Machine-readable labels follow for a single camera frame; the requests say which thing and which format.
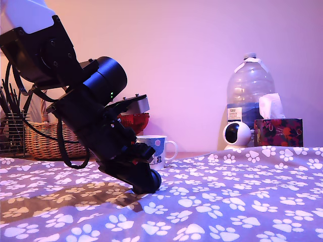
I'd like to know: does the red glass goblet bowl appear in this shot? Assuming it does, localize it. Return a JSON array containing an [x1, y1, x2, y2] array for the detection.
[[116, 112, 150, 138]]

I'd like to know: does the white mug with cartoon print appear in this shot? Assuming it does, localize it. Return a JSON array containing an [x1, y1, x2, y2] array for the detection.
[[136, 135, 178, 171]]

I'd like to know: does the paw print blanket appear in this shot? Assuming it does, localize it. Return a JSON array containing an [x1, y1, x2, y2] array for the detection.
[[0, 145, 323, 242]]

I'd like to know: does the large clear water bottle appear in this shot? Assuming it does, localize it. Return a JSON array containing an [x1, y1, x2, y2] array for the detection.
[[226, 52, 276, 147]]

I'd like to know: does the floral tissue box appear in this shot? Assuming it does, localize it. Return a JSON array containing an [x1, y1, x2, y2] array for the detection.
[[253, 118, 303, 148]]

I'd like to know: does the white tissue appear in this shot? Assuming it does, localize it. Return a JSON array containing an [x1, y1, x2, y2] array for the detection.
[[258, 93, 286, 120]]

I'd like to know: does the black cable along gripper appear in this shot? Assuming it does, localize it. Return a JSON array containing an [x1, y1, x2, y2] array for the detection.
[[57, 118, 90, 169]]

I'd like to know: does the wicker basket with handle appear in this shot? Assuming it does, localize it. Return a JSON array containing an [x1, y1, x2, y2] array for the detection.
[[24, 97, 88, 160]]

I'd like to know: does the wire utensil rack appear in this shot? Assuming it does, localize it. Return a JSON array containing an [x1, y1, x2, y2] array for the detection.
[[0, 110, 31, 157]]

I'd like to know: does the short black cable loop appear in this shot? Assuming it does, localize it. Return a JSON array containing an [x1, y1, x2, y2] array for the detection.
[[12, 67, 36, 96]]

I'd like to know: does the small white round camera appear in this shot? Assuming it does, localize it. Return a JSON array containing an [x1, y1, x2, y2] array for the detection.
[[222, 122, 255, 151]]

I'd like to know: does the long black cable loop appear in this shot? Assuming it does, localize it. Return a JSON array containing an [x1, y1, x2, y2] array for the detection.
[[5, 62, 79, 144]]

